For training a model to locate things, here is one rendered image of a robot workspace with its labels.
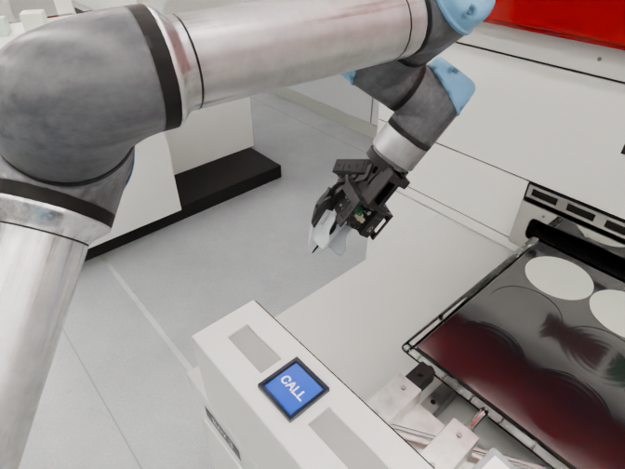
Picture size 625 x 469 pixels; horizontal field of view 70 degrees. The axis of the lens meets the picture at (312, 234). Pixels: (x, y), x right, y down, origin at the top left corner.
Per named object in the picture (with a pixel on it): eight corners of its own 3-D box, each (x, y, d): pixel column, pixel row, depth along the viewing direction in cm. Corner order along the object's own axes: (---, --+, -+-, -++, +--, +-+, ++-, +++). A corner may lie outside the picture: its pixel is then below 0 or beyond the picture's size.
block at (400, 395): (397, 384, 58) (400, 370, 56) (418, 402, 56) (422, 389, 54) (354, 423, 54) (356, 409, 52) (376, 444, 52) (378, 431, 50)
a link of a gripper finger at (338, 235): (318, 270, 75) (351, 230, 71) (310, 247, 79) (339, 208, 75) (333, 274, 76) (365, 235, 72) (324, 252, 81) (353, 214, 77)
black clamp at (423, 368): (419, 370, 60) (422, 358, 58) (432, 381, 58) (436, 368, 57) (403, 385, 58) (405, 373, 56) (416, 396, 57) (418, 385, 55)
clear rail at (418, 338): (532, 239, 81) (534, 233, 80) (539, 243, 80) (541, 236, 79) (398, 350, 62) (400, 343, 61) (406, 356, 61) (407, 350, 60)
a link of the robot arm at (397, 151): (380, 113, 67) (417, 136, 72) (362, 139, 69) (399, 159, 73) (400, 137, 62) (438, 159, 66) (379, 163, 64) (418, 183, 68)
